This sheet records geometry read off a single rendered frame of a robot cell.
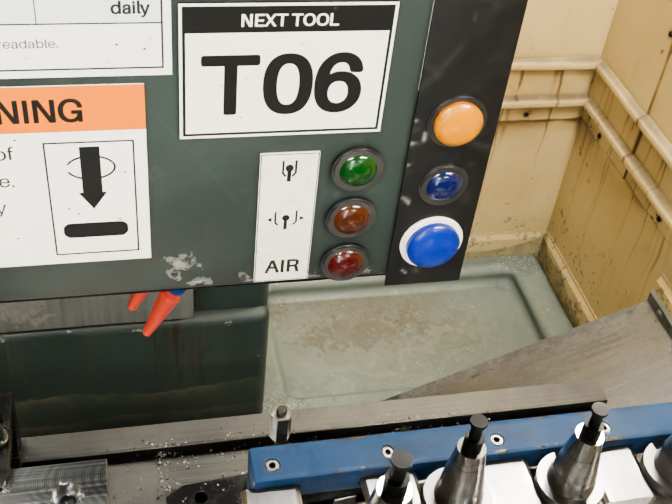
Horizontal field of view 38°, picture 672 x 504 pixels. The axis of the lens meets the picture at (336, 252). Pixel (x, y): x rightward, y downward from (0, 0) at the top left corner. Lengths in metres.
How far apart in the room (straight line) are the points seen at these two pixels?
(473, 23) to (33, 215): 0.23
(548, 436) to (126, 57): 0.64
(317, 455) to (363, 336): 1.01
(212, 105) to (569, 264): 1.60
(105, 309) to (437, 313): 0.78
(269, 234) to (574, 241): 1.51
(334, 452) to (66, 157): 0.51
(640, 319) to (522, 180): 0.42
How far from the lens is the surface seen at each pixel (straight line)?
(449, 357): 1.90
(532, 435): 0.96
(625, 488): 0.97
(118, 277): 0.52
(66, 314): 1.45
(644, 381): 1.64
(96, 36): 0.43
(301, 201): 0.50
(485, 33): 0.47
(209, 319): 1.50
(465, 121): 0.48
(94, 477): 1.18
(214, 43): 0.44
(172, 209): 0.49
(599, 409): 0.86
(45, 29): 0.43
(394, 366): 1.86
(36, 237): 0.50
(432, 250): 0.53
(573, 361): 1.67
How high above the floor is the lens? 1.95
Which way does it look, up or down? 41 degrees down
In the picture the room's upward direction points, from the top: 7 degrees clockwise
